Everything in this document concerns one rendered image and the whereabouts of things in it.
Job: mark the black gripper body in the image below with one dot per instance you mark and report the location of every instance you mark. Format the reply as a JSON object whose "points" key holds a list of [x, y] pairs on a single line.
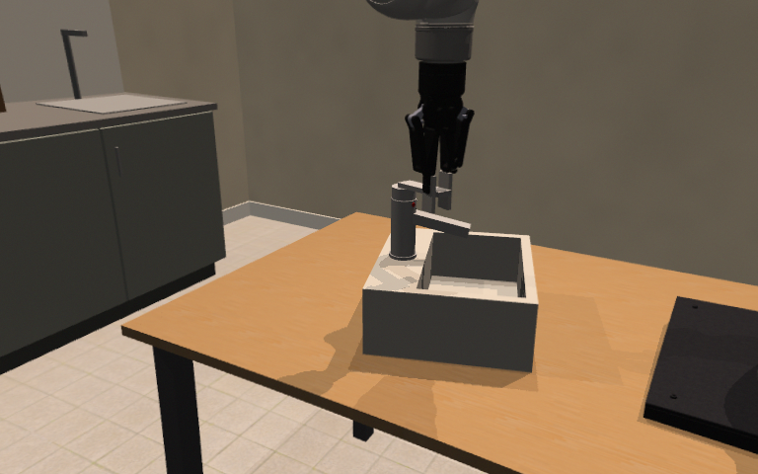
{"points": [[439, 84]]}

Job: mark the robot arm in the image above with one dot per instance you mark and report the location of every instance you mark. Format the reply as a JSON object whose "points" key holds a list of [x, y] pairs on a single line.
{"points": [[441, 39]]}

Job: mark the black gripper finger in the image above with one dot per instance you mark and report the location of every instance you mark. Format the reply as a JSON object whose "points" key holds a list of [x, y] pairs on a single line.
{"points": [[452, 140], [424, 145]]}

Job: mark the square sink basin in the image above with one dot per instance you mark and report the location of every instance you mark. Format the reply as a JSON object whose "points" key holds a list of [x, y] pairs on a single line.
{"points": [[405, 315]]}

